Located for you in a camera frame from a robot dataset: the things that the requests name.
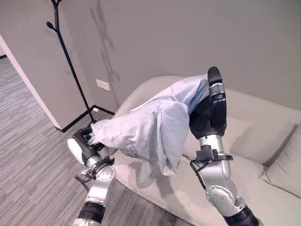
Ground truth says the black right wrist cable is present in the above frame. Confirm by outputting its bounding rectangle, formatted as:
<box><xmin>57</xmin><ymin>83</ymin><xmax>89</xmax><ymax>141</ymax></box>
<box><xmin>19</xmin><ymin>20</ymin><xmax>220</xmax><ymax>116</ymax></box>
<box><xmin>190</xmin><ymin>159</ymin><xmax>212</xmax><ymax>189</ymax></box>

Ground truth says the black coat rack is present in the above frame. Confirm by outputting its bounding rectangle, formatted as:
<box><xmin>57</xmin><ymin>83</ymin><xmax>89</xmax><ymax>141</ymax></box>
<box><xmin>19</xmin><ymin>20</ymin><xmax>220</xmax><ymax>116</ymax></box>
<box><xmin>45</xmin><ymin>0</ymin><xmax>97</xmax><ymax>124</ymax></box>

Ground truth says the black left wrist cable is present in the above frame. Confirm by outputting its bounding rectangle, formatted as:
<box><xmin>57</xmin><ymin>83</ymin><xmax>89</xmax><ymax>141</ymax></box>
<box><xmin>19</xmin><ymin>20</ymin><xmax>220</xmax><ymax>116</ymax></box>
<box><xmin>75</xmin><ymin>155</ymin><xmax>115</xmax><ymax>184</ymax></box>

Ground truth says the beige sofa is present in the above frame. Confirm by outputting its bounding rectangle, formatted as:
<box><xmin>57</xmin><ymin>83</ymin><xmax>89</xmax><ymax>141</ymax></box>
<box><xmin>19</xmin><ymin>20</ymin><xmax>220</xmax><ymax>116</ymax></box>
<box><xmin>112</xmin><ymin>75</ymin><xmax>301</xmax><ymax>226</ymax></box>

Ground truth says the beige sofa cushion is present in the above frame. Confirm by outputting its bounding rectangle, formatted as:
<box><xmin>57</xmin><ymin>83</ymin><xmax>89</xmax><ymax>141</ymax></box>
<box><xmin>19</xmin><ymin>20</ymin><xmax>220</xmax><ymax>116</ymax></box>
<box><xmin>259</xmin><ymin>123</ymin><xmax>301</xmax><ymax>198</ymax></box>

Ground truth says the light blue shirt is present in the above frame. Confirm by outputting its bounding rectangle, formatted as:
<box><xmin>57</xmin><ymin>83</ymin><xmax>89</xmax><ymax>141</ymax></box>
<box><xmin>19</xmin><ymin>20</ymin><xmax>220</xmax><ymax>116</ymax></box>
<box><xmin>87</xmin><ymin>73</ymin><xmax>210</xmax><ymax>188</ymax></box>

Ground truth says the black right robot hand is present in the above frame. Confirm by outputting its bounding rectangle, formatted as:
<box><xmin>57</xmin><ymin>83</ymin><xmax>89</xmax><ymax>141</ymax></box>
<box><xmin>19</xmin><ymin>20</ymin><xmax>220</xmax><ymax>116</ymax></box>
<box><xmin>189</xmin><ymin>66</ymin><xmax>228</xmax><ymax>139</ymax></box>

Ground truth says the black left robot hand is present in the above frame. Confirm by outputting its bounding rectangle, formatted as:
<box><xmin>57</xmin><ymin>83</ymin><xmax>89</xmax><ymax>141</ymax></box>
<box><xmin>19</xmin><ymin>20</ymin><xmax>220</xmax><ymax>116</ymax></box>
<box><xmin>67</xmin><ymin>127</ymin><xmax>105</xmax><ymax>167</ymax></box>

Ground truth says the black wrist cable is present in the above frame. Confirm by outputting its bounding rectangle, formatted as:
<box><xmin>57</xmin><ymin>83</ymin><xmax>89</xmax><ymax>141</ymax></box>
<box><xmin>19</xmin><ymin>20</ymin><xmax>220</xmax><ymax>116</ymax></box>
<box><xmin>190</xmin><ymin>159</ymin><xmax>212</xmax><ymax>189</ymax></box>
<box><xmin>75</xmin><ymin>155</ymin><xmax>115</xmax><ymax>184</ymax></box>

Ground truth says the white wall socket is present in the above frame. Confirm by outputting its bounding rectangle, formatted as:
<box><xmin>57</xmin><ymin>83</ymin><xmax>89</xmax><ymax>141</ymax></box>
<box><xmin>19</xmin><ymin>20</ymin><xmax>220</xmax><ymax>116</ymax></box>
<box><xmin>95</xmin><ymin>79</ymin><xmax>111</xmax><ymax>92</ymax></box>

